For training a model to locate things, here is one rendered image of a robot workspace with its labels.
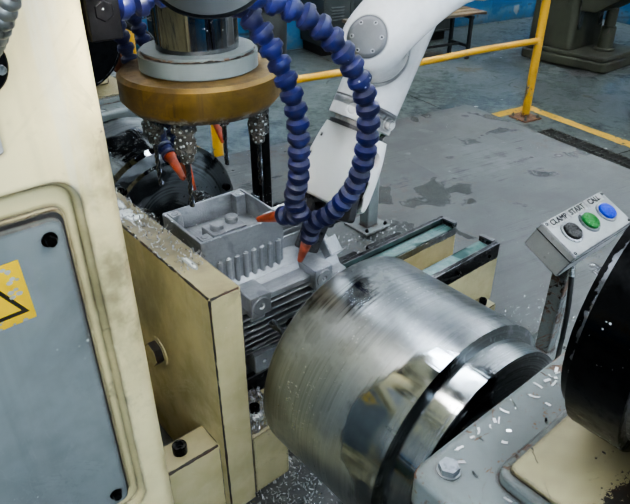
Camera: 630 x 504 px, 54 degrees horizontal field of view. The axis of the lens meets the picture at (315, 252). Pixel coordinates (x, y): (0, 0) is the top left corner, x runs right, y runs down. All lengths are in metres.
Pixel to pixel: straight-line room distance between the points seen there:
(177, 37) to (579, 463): 0.52
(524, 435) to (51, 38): 0.43
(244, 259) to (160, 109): 0.23
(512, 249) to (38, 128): 1.15
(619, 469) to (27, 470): 0.47
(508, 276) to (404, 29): 0.75
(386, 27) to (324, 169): 0.20
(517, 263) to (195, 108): 0.92
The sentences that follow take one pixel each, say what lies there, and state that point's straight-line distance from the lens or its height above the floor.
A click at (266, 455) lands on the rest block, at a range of 0.86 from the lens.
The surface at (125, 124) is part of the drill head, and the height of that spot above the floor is 1.16.
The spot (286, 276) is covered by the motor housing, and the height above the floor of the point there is 1.06.
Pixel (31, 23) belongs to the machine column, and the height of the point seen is 1.43.
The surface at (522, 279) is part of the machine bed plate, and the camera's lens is 1.35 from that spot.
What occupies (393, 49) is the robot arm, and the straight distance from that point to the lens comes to 0.71.
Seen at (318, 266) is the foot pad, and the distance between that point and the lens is 0.81.
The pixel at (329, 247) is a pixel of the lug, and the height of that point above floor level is 1.08.
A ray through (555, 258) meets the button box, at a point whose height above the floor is 1.03.
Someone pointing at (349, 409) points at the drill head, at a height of 1.11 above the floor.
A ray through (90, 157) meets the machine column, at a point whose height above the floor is 1.34.
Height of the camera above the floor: 1.51
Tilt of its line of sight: 31 degrees down
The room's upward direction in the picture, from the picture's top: straight up
